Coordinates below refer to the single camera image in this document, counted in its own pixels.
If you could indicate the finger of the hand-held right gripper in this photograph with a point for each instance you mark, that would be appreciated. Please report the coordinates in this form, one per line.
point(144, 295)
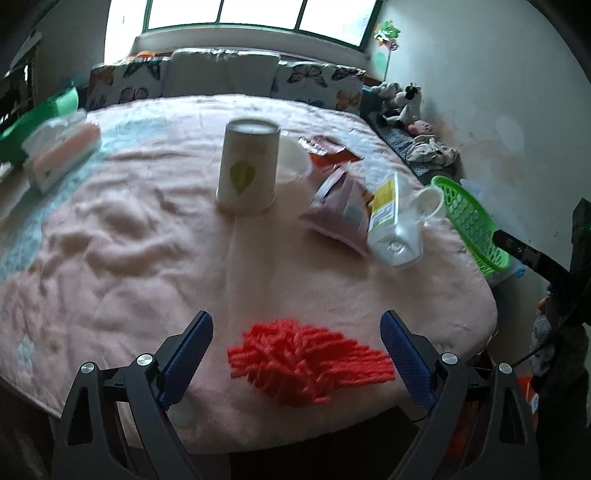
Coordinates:
point(531, 258)

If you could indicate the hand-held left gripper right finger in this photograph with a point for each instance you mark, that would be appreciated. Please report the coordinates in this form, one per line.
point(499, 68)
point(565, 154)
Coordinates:
point(406, 360)

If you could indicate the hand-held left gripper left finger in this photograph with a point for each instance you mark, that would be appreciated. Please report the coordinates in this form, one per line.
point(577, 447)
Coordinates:
point(184, 355)

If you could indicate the green plastic basket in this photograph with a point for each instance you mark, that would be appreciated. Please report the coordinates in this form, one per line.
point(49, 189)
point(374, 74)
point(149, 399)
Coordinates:
point(471, 221)

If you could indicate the pink snack bag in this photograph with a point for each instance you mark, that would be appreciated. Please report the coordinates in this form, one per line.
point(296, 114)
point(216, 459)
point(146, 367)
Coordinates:
point(337, 212)

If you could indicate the red snack wrapper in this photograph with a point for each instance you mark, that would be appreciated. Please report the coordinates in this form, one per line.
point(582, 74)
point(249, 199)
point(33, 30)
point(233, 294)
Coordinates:
point(330, 150)

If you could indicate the clear yogurt tub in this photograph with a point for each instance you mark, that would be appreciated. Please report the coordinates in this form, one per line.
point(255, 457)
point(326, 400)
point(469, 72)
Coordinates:
point(293, 159)

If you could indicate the clear plastic storage box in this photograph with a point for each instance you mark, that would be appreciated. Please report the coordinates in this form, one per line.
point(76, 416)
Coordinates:
point(505, 277)

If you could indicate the pink blanket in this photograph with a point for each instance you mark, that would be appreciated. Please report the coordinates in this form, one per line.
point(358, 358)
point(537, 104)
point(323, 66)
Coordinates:
point(161, 258)

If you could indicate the red yarn pompom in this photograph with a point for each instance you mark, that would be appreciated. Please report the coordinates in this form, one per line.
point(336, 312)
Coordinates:
point(304, 364)

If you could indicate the clear plastic cup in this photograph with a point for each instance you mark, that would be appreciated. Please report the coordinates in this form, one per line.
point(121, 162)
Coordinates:
point(431, 205)

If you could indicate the white milk carton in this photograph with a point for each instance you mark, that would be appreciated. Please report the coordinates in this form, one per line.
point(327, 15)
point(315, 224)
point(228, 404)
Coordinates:
point(390, 221)

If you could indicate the crumpled light cloth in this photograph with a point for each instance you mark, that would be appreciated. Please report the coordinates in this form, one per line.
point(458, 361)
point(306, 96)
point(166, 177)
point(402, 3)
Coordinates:
point(431, 151)

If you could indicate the pink plush toy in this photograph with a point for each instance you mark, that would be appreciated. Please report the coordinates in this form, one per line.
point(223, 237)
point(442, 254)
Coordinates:
point(422, 128)

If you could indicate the bench with blue cover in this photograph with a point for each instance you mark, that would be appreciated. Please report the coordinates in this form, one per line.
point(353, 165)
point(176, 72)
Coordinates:
point(397, 138)

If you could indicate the white paper cup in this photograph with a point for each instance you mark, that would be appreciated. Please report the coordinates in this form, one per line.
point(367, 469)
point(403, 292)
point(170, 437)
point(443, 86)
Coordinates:
point(247, 166)

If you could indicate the black and white plush toy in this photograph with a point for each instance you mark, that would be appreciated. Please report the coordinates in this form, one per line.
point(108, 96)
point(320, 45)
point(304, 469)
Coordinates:
point(404, 104)

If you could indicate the tissue pack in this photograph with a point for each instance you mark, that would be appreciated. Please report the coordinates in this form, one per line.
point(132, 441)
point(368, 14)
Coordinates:
point(60, 147)

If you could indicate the colourful pinwheel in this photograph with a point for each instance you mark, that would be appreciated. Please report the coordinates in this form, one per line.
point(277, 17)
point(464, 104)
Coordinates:
point(387, 37)

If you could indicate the large butterfly print cushion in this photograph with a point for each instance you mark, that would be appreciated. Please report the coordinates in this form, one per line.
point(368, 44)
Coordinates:
point(318, 85)

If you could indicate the green plastic basin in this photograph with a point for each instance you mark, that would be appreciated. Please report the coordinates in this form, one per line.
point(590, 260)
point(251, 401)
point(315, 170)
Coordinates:
point(32, 124)

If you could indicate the small butterfly print cushion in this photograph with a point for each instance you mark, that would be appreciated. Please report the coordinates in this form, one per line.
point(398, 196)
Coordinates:
point(131, 83)

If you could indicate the white cushion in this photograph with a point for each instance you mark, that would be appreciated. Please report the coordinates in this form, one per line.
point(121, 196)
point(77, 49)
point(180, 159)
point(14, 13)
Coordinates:
point(221, 71)

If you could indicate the small orange item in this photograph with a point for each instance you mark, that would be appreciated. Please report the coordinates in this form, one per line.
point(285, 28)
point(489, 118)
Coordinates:
point(144, 55)

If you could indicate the dark shelf rack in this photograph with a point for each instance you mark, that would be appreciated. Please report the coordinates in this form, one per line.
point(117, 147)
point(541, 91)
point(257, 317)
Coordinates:
point(16, 78)

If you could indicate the window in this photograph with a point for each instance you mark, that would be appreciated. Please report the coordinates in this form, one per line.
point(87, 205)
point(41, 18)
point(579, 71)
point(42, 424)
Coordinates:
point(258, 14)

